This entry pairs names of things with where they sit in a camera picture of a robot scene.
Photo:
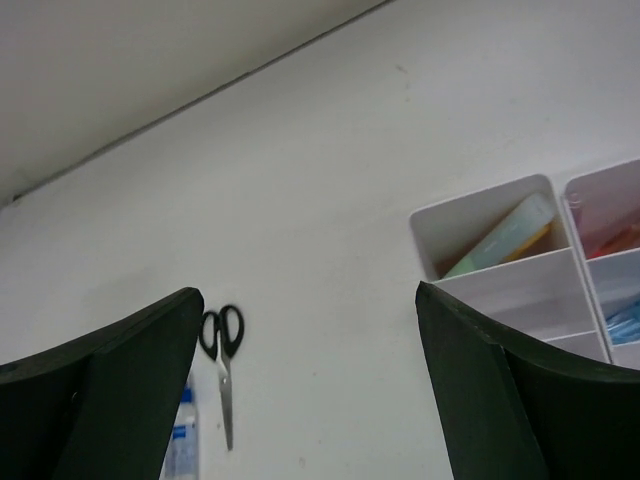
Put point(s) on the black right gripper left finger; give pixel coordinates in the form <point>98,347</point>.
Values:
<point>101,406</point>

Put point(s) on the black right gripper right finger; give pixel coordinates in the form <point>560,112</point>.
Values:
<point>514,407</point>

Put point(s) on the clear blue spray bottle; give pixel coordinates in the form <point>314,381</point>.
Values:
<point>182,455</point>

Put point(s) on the blue translucent correction tape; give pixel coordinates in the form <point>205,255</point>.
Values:
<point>623,327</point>

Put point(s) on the orange highlighter marker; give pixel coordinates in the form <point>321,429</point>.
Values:
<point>523,250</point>

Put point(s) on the green highlighter marker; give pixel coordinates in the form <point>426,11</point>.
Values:
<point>527,218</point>

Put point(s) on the red translucent pen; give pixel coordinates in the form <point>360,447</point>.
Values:
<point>625,239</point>

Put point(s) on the white left organizer tray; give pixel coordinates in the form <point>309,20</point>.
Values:
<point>542,291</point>

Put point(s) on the white organizer tray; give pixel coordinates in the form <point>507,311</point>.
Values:
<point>542,291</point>
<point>598,205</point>

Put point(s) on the white right organizer tray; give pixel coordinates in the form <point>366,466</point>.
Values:
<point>598,205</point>

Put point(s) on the black handled scissors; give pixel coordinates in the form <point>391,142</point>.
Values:
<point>220,336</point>

